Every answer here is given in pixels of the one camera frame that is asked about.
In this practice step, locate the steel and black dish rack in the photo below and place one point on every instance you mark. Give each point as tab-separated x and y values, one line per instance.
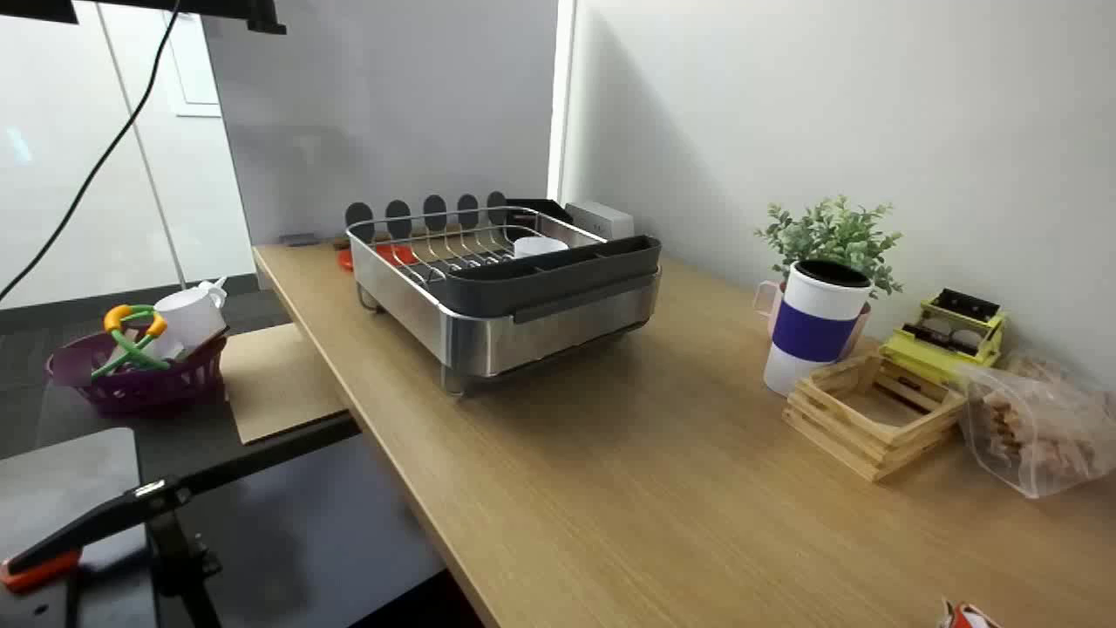
485	315

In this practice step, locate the white electronics box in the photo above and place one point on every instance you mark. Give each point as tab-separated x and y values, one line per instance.
604	222

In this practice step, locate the white tumbler with blue sleeve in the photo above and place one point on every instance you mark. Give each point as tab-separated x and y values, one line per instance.
816	323

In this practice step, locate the green plant in pink pot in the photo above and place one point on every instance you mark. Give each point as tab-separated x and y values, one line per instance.
834	233

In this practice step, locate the cardboard sheet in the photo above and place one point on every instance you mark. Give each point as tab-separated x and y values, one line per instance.
278	381

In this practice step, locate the wooden slat crate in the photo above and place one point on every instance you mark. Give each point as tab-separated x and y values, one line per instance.
873	415

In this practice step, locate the white bottle in basket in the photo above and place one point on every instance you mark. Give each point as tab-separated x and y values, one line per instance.
190	319

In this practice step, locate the purple plastic basket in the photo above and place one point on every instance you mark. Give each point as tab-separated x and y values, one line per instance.
133	394

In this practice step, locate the yellow toy truck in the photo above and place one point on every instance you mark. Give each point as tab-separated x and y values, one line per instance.
950	333

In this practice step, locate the clear plastic snack bag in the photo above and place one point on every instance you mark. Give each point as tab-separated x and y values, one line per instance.
1039	431

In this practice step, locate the small red white toy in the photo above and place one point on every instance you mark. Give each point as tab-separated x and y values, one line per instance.
969	617

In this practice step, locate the black clamp with orange handle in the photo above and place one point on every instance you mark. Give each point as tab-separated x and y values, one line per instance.
180	565

